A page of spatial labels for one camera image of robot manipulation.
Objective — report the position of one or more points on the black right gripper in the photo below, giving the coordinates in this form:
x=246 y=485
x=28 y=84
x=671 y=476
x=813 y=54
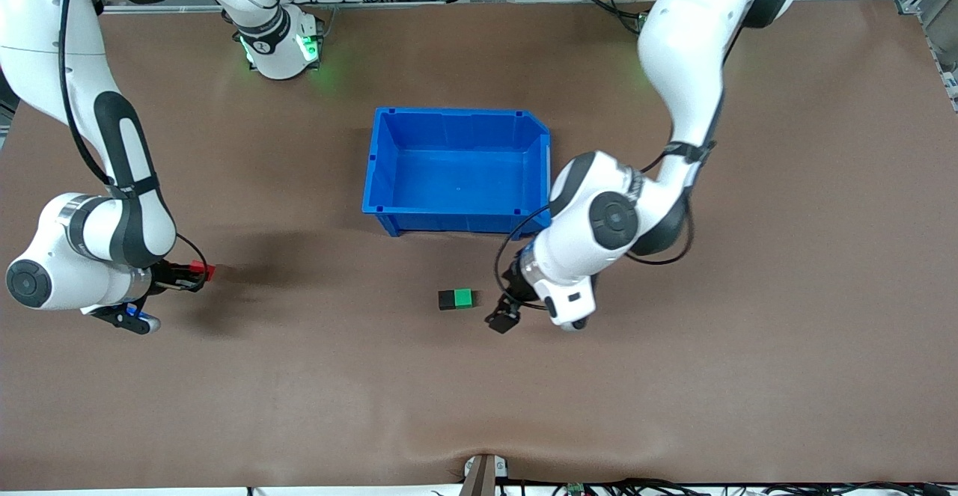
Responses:
x=166 y=274

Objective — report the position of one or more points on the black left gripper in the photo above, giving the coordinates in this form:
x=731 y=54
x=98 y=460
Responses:
x=515 y=284

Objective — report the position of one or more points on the red cube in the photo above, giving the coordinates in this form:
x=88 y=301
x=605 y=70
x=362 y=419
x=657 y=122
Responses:
x=209 y=271

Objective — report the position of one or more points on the green cube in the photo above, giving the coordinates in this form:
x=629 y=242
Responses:
x=465 y=298

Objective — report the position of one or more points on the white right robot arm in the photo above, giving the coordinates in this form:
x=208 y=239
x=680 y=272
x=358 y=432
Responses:
x=67 y=271

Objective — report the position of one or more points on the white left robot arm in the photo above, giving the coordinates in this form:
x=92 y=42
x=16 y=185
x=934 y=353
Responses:
x=673 y=54

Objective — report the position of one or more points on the black cube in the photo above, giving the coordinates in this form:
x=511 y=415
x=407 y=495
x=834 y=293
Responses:
x=447 y=301

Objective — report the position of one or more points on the blue plastic storage bin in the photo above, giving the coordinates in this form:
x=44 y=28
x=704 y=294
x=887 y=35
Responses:
x=456 y=174

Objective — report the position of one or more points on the table cover sheet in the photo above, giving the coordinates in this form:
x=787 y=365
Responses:
x=224 y=406

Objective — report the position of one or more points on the metal table edge clamp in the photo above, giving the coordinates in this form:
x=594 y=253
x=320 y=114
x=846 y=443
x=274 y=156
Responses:
x=479 y=477

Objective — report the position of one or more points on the small green connector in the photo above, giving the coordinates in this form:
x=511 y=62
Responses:
x=575 y=488

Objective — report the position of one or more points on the aluminium frame profile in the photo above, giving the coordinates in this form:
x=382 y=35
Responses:
x=928 y=2

